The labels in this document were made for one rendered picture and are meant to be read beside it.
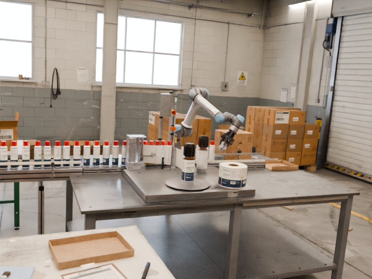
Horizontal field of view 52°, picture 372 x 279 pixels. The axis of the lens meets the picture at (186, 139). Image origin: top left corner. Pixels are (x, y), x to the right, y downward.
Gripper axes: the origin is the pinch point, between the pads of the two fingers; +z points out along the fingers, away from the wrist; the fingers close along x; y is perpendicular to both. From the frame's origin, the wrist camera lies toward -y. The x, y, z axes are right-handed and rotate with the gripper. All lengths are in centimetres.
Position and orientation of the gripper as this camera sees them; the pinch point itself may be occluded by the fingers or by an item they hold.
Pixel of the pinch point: (220, 149)
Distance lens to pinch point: 345.2
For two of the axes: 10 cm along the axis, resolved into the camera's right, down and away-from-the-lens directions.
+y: 3.6, 1.7, -9.2
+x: 7.7, 4.9, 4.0
